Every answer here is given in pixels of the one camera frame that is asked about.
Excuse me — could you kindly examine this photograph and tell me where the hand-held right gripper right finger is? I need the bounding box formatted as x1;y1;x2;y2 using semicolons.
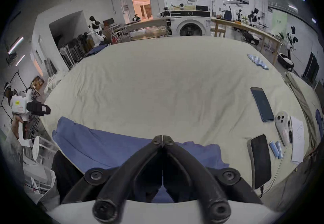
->
162;135;263;223

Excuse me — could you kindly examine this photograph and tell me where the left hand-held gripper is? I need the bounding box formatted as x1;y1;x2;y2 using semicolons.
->
10;88;51;147

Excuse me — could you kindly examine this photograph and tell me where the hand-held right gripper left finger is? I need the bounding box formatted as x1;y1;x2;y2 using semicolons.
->
61;135;163;223

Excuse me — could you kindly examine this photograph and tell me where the blue shirt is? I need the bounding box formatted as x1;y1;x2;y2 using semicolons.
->
52;116;230;204

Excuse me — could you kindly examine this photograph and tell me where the person's left forearm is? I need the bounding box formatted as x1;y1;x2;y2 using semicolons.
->
0;127;27;193

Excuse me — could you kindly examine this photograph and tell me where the person's left hand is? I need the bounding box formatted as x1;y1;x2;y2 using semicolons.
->
11;115;25;140

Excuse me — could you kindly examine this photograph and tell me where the person's body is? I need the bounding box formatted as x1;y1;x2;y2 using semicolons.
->
38;150;85;212

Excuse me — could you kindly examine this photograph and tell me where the black phone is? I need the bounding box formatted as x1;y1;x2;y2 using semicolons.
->
249;134;272;189

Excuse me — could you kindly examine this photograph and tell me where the dark blue cloth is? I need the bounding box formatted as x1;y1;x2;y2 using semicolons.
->
85;43;110;58

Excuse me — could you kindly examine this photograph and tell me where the dark blue phone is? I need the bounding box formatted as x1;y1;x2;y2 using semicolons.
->
250;87;275;123

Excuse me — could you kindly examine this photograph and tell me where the white hand controller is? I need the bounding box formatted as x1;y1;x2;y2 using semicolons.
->
275;111;290;147

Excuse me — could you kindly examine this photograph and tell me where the white and black humanoid robot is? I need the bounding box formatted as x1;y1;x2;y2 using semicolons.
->
88;16;107;43
278;26;300;72

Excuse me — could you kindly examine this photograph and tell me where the white paper pad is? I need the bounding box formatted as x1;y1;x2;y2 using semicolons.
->
290;116;305;164

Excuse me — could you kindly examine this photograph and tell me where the bed with beige sheet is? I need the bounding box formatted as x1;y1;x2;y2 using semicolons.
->
283;71;324;151
40;35;318;193

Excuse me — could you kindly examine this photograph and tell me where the blue striped packet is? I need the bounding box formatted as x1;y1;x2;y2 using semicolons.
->
247;54;270;70

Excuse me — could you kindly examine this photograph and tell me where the white washing machine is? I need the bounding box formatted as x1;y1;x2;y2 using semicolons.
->
170;10;212;37

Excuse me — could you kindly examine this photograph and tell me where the black monitor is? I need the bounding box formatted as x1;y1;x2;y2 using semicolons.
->
302;51;320;85

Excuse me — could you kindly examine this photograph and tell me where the long wooden table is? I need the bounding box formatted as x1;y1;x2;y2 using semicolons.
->
211;17;286;65

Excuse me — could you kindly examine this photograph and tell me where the white cable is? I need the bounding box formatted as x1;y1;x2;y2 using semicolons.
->
259;142;288;198

